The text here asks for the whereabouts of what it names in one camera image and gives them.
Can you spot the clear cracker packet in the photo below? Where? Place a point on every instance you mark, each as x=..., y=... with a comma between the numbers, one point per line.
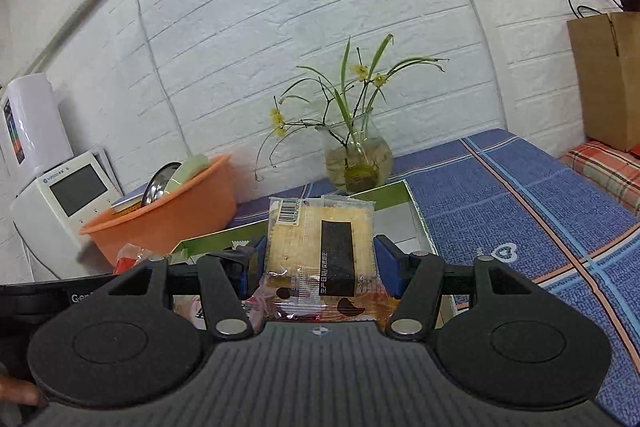
x=310, y=247

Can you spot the orange plastic basin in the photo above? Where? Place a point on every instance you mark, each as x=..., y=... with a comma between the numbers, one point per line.
x=200, y=212

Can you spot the brown paper bag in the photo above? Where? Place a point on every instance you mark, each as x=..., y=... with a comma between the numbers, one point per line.
x=607, y=77

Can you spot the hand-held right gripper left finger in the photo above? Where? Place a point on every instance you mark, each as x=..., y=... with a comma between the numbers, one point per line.
x=251, y=267

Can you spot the orange plaid cloth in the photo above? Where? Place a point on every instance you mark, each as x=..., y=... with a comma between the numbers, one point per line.
x=605, y=172

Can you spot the white water tank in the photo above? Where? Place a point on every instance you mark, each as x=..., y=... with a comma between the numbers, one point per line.
x=35, y=127

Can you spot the pale green plate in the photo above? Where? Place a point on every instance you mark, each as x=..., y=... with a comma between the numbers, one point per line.
x=190, y=172

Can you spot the metal bowl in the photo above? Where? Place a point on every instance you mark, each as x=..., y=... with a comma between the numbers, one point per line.
x=157, y=187

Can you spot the green cardboard box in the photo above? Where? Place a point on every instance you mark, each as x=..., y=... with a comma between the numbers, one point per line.
x=415, y=227

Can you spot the glass vase with flowers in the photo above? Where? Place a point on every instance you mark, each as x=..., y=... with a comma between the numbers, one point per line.
x=357, y=157

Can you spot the red snack packet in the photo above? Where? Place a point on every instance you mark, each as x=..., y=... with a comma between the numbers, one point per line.
x=131, y=259

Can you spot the person's left hand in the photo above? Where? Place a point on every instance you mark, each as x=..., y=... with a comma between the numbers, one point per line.
x=17, y=391

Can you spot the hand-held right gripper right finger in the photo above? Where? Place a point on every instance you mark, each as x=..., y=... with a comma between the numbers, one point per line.
x=387, y=268

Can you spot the pink-edged clear snack packet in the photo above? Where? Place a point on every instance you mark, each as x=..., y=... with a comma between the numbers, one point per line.
x=187, y=312

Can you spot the white appliance with screen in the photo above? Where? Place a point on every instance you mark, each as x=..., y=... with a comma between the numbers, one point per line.
x=60, y=207

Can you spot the blue book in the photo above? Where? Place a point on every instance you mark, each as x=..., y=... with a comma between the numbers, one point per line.
x=130, y=203

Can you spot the snack packets in box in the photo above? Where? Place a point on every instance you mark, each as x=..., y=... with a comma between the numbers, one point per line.
x=370, y=304

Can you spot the blue checked tablecloth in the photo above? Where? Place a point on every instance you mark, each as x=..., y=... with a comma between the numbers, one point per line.
x=525, y=217

